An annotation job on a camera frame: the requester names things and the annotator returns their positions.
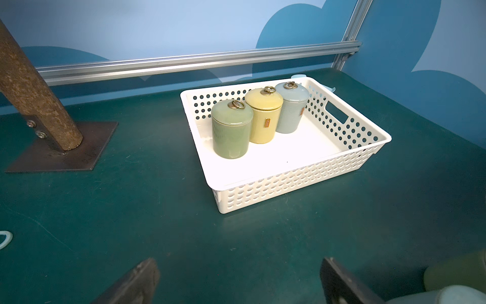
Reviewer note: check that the grey-blue tea canister back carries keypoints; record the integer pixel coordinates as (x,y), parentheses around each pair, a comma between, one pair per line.
(295,98)

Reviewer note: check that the pale blue tea canister front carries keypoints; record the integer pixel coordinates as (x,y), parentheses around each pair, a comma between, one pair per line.
(451,294)

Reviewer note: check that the white perforated plastic basket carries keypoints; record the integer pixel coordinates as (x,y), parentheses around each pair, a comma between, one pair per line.
(332,139)

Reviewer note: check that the right aluminium frame post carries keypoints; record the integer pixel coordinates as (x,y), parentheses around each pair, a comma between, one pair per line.
(355,23)

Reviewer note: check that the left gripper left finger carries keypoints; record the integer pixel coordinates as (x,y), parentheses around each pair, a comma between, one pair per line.
(136,286)

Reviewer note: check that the olive yellow tea canister front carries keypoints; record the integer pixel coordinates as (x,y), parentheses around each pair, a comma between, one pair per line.
(467,270)

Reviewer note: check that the yellow tea canister back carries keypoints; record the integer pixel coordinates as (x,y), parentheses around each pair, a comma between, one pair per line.
(266,104)

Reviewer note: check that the pink cherry blossom tree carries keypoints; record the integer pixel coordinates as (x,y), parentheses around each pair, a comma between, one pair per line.
(28,92)

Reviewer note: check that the back aluminium frame bar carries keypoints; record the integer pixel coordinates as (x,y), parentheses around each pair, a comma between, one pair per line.
(106,71)

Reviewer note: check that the green tea canister back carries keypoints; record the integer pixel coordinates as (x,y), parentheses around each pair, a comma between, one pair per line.
(231,122)

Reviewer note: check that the teal dustpan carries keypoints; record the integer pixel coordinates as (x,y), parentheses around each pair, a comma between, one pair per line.
(297,76)

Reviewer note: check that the dark metal tree base plate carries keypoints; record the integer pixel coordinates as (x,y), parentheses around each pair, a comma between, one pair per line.
(45,154)

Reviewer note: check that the teal hand brush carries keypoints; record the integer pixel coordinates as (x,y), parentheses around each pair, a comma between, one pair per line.
(6,238)

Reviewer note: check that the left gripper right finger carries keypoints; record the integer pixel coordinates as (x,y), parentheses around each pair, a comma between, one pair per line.
(341,286)

